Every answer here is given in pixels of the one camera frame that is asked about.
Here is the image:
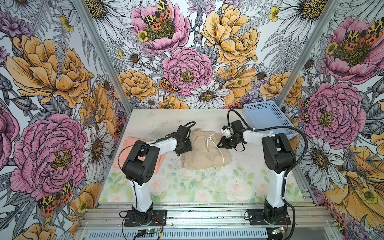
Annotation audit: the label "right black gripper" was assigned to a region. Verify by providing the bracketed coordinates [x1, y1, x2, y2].
[216, 134, 243, 150]

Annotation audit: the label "beige drawstring shorts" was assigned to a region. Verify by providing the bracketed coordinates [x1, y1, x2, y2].
[182, 129, 231, 170]

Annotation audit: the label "light blue plastic basket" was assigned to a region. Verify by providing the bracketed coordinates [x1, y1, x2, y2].
[243, 101, 299, 144]

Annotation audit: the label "peach graphic t-shirt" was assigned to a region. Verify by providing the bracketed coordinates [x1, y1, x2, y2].
[113, 137, 165, 175]

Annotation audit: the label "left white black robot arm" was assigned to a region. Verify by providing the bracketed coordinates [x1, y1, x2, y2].
[119, 121, 196, 227]

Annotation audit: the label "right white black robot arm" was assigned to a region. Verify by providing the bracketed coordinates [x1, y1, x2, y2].
[217, 120, 296, 226]

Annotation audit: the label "green circuit board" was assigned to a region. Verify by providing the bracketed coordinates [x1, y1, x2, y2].
[135, 229, 163, 238]

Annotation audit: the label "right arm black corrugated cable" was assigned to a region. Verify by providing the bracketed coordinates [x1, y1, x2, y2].
[226, 108, 310, 240]

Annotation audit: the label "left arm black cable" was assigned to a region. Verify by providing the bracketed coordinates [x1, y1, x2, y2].
[116, 121, 197, 211]

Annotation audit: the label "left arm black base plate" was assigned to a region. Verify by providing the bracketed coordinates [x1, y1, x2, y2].
[123, 210, 168, 227]

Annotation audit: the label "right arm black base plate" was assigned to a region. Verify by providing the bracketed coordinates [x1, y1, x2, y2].
[245, 209, 292, 226]

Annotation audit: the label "aluminium rail frame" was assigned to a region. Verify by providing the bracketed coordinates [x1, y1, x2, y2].
[79, 203, 334, 230]

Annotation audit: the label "white vented cable duct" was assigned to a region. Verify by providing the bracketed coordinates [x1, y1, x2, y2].
[83, 228, 268, 240]

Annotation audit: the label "right aluminium corner post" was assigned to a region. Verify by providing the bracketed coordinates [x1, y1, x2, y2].
[275, 0, 341, 107]

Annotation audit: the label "aluminium corner post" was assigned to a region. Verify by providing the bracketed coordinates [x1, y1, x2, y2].
[71, 0, 133, 115]
[275, 0, 341, 107]

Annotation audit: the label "left aluminium corner post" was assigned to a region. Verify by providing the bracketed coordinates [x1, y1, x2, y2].
[71, 0, 133, 115]

